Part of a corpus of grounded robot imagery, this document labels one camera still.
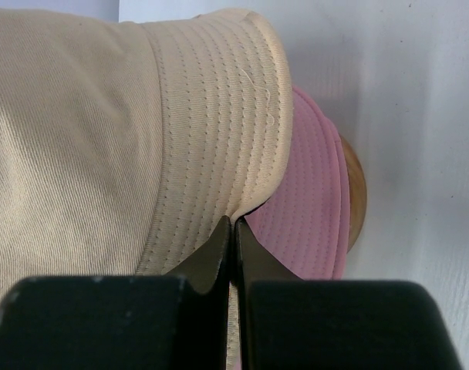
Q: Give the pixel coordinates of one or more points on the wooden hat stand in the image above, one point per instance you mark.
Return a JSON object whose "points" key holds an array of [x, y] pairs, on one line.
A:
{"points": [[357, 192]]}

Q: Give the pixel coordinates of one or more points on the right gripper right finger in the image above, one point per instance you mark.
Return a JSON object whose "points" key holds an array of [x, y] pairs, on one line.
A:
{"points": [[290, 323]]}

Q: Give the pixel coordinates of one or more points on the black hat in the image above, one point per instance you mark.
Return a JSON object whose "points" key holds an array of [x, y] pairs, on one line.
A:
{"points": [[253, 209]]}

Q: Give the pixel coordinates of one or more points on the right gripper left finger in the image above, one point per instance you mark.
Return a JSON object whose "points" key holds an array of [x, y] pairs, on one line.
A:
{"points": [[174, 321]]}

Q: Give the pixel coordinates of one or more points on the beige hat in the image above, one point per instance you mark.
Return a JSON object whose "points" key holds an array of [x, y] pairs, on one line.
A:
{"points": [[123, 144]]}

